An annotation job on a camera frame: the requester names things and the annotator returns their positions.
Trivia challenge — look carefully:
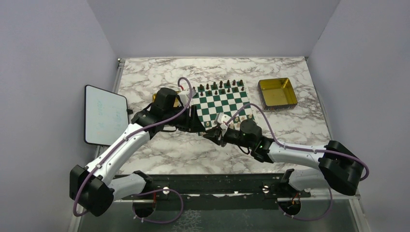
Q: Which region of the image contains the gold tin with white pieces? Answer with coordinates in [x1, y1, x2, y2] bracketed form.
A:
[152, 92, 181, 108]

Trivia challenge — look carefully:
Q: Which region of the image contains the small whiteboard with black frame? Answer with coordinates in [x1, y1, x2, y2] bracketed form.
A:
[84, 85, 129, 146]

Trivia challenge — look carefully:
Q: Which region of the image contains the empty gold tin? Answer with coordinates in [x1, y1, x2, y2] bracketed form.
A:
[257, 78, 298, 112]

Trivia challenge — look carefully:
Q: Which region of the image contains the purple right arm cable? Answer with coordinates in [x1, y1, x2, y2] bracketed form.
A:
[224, 103, 370, 222]

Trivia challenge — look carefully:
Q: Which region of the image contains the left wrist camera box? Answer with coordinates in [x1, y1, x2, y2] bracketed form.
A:
[176, 89, 193, 106]

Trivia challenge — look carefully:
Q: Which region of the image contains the green white chess board mat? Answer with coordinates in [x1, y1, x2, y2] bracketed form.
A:
[192, 80, 250, 130]

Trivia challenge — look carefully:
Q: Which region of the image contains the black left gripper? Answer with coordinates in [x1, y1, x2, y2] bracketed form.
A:
[164, 104, 206, 133]

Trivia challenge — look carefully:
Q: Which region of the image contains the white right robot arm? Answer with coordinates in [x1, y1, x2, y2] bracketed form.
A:
[203, 119, 365, 197]

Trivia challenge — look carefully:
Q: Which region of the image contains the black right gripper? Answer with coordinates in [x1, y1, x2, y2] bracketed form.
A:
[203, 125, 253, 149]

